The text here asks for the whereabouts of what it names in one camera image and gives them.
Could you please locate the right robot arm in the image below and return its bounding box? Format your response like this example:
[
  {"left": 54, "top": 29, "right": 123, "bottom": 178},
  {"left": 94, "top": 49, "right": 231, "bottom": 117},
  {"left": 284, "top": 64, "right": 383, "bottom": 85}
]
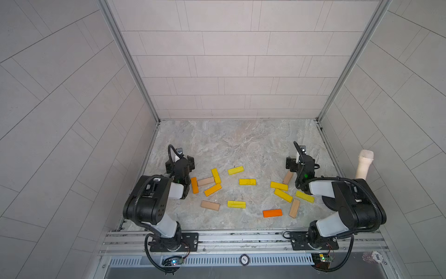
[{"left": 285, "top": 149, "right": 387, "bottom": 251}]

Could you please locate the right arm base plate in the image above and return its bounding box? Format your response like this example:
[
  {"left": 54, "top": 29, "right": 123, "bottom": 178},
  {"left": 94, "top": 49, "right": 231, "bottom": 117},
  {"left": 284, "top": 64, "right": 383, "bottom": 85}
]
[{"left": 288, "top": 231, "right": 339, "bottom": 251}]

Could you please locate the left circuit board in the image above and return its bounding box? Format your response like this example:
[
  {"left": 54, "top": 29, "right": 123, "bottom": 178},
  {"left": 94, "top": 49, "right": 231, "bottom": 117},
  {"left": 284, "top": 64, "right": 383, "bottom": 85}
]
[{"left": 162, "top": 256, "right": 185, "bottom": 267}]

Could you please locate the right circuit board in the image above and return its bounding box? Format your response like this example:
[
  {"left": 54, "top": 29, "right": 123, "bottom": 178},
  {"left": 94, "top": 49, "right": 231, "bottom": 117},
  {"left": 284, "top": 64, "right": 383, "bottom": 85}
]
[{"left": 311, "top": 253, "right": 334, "bottom": 270}]

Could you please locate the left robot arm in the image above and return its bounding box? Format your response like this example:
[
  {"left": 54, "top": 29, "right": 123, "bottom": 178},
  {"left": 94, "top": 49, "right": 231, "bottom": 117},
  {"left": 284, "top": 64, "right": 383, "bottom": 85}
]
[{"left": 123, "top": 156, "right": 195, "bottom": 251}]

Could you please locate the beige microphone on stand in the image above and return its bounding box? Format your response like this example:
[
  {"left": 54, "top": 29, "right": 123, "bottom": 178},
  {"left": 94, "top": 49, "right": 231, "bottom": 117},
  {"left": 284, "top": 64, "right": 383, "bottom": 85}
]
[{"left": 355, "top": 149, "right": 374, "bottom": 180}]

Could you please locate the yellow block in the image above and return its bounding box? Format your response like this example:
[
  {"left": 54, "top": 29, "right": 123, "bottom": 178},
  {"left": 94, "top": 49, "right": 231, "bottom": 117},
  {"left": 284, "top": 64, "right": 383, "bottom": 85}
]
[
  {"left": 227, "top": 201, "right": 246, "bottom": 209},
  {"left": 239, "top": 179, "right": 257, "bottom": 186},
  {"left": 274, "top": 189, "right": 293, "bottom": 203},
  {"left": 211, "top": 168, "right": 221, "bottom": 184},
  {"left": 228, "top": 166, "right": 244, "bottom": 175},
  {"left": 296, "top": 191, "right": 315, "bottom": 203},
  {"left": 270, "top": 181, "right": 289, "bottom": 191}
]

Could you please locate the amber orange block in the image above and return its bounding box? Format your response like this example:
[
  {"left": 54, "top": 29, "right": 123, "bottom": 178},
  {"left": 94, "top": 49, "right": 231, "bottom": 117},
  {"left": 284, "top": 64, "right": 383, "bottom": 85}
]
[{"left": 204, "top": 183, "right": 222, "bottom": 196}]

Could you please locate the circuit board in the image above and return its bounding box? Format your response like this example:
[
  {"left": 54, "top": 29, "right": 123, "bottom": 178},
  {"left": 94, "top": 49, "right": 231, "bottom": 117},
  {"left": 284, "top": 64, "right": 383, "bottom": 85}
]
[
  {"left": 162, "top": 256, "right": 185, "bottom": 267},
  {"left": 311, "top": 253, "right": 334, "bottom": 270}
]

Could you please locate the tan block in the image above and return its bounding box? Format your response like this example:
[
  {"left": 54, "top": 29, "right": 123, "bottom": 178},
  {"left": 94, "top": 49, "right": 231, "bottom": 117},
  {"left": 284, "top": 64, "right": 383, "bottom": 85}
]
[
  {"left": 289, "top": 199, "right": 300, "bottom": 219},
  {"left": 282, "top": 171, "right": 294, "bottom": 185},
  {"left": 197, "top": 177, "right": 215, "bottom": 187},
  {"left": 200, "top": 201, "right": 221, "bottom": 211}
]

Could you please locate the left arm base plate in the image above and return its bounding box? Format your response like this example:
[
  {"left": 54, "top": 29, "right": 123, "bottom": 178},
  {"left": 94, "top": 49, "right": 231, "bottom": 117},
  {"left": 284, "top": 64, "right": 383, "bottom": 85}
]
[{"left": 148, "top": 232, "right": 199, "bottom": 252}]

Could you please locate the aluminium rail frame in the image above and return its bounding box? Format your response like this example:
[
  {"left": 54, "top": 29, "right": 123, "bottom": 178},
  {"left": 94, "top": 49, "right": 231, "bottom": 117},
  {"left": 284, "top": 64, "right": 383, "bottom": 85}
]
[{"left": 98, "top": 229, "right": 390, "bottom": 256}]

